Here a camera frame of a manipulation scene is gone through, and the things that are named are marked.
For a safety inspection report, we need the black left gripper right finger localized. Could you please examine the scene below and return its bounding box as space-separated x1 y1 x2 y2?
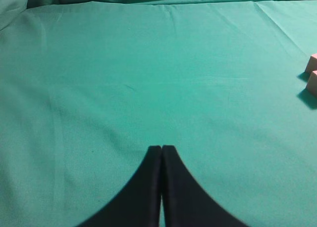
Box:
161 145 245 227

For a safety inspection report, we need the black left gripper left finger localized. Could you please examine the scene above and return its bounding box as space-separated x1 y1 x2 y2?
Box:
79 146 162 227

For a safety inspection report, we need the placed pink cube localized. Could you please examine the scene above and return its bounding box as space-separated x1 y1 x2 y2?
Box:
305 53 317 74
306 71 317 97

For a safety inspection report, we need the green cloth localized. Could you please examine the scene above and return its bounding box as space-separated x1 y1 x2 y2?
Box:
0 0 317 227

